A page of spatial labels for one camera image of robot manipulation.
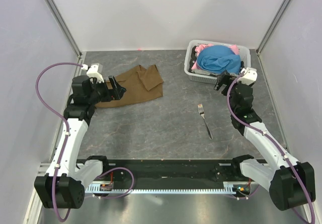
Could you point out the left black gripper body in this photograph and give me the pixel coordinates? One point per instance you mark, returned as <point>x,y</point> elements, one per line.
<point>100,92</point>

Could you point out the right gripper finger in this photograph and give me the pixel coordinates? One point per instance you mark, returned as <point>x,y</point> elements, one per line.
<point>218,84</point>
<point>224,74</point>

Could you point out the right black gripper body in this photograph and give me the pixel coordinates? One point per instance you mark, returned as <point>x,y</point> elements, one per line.
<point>227,82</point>

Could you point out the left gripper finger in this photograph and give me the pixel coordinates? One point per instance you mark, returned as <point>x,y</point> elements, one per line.
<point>115,92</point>
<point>121,90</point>

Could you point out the brown cloth napkin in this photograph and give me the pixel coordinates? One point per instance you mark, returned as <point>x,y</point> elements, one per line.
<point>141,84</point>

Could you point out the silver metal fork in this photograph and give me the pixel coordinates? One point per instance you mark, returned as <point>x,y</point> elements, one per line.
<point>202,114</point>

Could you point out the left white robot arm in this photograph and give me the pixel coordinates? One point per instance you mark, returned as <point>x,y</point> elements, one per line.
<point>63,185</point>

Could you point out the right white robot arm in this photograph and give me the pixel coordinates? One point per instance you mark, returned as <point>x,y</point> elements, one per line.
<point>290,183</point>

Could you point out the blue cloth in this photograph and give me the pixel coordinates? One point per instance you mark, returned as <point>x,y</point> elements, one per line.
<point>218,58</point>

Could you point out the grey cloth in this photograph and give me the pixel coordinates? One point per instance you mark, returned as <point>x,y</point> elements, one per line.
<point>203,72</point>

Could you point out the white plastic basket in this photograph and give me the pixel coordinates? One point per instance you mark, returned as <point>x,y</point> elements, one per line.
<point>199,75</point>

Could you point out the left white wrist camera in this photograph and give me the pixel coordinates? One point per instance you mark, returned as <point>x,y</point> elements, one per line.
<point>94,71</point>

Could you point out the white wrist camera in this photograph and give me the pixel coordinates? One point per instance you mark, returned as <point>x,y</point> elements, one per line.
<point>94,71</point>
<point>249,76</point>

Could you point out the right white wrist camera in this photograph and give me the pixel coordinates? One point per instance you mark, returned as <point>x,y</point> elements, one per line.
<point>249,76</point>

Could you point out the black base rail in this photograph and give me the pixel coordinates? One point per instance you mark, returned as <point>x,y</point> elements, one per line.
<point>169,174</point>

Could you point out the white slotted cable duct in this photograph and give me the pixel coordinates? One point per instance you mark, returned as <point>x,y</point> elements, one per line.
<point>97,188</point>

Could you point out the right aluminium frame post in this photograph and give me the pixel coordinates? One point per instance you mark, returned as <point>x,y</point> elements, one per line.
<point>277,18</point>

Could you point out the aluminium frame post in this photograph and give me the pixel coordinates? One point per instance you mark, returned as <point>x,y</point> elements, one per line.
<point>62,24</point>
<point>277,18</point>

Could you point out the left aluminium frame post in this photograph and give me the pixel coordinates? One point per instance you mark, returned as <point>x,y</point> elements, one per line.
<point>62,24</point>

